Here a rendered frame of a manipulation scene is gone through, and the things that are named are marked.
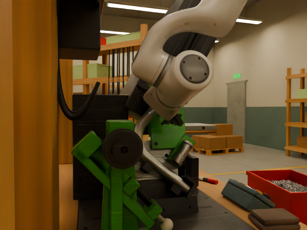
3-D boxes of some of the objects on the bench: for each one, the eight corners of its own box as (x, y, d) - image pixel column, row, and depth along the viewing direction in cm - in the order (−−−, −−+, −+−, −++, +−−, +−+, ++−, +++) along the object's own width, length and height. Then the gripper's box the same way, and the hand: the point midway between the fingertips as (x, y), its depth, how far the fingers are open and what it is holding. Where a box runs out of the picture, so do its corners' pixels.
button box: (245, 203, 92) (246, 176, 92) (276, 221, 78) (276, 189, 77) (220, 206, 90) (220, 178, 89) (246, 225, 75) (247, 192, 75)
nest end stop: (181, 198, 81) (190, 184, 83) (189, 199, 75) (198, 184, 77) (178, 196, 81) (187, 182, 83) (185, 197, 75) (195, 182, 77)
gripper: (134, 79, 64) (124, 100, 80) (187, 128, 64) (166, 139, 81) (154, 60, 67) (140, 84, 83) (204, 107, 67) (181, 122, 83)
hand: (154, 110), depth 81 cm, fingers open, 8 cm apart
